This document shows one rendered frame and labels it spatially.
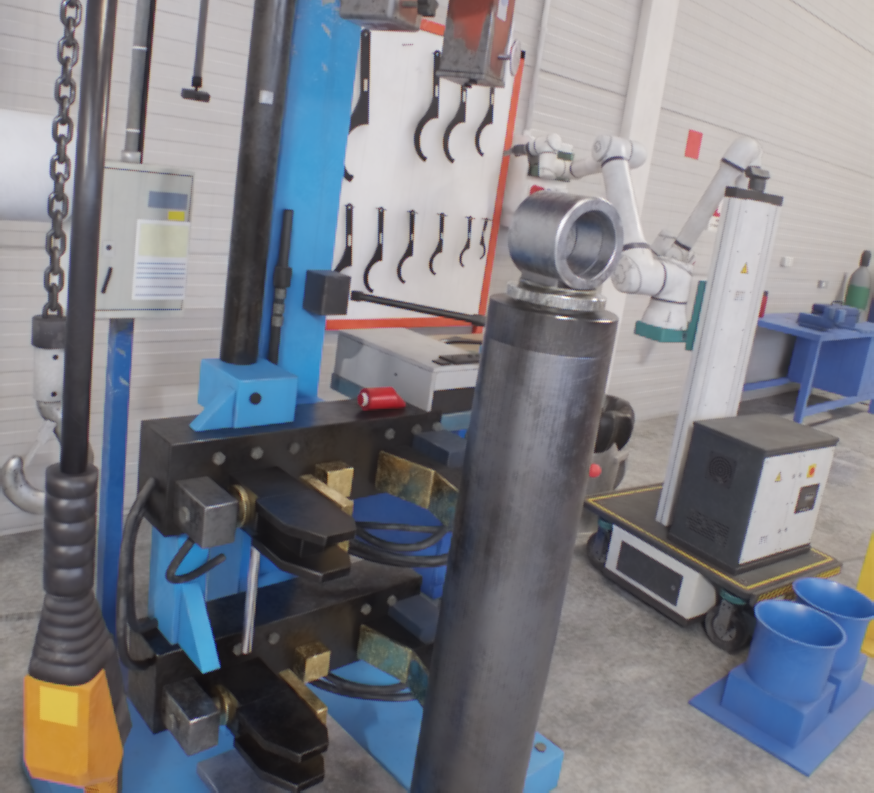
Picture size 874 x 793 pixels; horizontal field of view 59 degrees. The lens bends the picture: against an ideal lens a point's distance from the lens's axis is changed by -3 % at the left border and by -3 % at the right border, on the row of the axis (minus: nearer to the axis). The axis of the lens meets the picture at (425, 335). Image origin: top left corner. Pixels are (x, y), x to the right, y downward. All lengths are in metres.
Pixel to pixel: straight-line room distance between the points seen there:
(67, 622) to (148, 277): 1.50
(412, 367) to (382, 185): 2.11
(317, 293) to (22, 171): 0.73
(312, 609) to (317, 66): 1.27
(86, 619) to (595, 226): 0.94
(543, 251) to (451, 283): 3.21
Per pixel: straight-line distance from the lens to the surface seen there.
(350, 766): 2.29
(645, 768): 2.77
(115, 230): 2.14
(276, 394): 1.74
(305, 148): 1.88
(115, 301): 2.18
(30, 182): 2.04
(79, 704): 0.83
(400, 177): 4.09
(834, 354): 8.29
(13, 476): 0.90
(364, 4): 1.39
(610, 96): 5.37
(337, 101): 1.92
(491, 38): 1.71
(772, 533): 3.47
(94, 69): 0.68
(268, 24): 1.76
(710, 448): 3.32
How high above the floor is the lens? 1.65
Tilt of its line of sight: 11 degrees down
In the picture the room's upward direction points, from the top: 8 degrees clockwise
